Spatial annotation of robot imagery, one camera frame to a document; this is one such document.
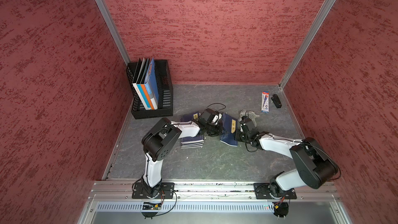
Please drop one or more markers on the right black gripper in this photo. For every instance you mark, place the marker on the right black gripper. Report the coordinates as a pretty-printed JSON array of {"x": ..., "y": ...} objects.
[{"x": 238, "y": 135}]

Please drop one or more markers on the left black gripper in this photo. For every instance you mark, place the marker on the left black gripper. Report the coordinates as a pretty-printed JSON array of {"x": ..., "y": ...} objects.
[{"x": 220, "y": 128}]

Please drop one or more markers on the blue book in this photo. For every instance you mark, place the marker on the blue book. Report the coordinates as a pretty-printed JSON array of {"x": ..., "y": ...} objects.
[{"x": 228, "y": 133}]

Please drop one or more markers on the grey fluffy cleaning cloth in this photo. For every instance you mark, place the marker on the grey fluffy cleaning cloth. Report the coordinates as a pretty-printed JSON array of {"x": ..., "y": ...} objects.
[{"x": 249, "y": 114}]

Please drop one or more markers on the purple book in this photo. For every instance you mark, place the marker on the purple book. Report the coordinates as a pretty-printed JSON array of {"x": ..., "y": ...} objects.
[
  {"x": 189, "y": 118},
  {"x": 192, "y": 144}
]

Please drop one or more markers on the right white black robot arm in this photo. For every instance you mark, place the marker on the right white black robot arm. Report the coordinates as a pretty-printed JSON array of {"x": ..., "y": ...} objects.
[{"x": 313, "y": 166}]

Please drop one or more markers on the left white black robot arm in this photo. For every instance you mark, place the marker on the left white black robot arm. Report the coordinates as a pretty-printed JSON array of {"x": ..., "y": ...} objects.
[{"x": 161, "y": 138}]

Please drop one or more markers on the white teal upright book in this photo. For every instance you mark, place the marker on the white teal upright book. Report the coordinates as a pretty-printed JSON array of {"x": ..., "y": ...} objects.
[{"x": 138, "y": 73}]

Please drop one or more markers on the white blue pen box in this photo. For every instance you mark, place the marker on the white blue pen box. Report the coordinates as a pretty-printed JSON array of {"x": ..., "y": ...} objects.
[{"x": 265, "y": 102}]

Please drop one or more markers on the small black device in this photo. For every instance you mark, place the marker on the small black device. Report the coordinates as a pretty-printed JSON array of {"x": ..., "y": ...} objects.
[{"x": 276, "y": 100}]

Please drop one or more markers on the black mesh file basket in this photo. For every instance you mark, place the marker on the black mesh file basket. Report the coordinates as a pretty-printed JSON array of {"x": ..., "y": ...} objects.
[{"x": 165, "y": 89}]

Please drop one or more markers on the blue orange upright folder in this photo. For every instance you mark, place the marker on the blue orange upright folder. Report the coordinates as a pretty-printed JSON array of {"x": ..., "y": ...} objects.
[{"x": 149, "y": 88}]

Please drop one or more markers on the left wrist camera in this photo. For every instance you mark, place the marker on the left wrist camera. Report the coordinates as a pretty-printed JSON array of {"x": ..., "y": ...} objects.
[{"x": 210, "y": 116}]

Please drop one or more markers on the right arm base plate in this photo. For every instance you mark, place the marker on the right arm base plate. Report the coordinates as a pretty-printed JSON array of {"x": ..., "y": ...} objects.
[{"x": 270, "y": 191}]

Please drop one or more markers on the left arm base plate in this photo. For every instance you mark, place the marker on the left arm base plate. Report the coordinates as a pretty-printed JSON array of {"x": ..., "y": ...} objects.
[{"x": 141, "y": 190}]

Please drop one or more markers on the aluminium rail frame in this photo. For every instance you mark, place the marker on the aluminium rail frame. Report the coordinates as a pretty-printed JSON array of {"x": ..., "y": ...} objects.
[{"x": 211, "y": 191}]

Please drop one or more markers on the slotted cable duct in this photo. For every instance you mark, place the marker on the slotted cable duct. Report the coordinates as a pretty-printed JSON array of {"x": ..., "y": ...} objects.
[{"x": 187, "y": 207}]

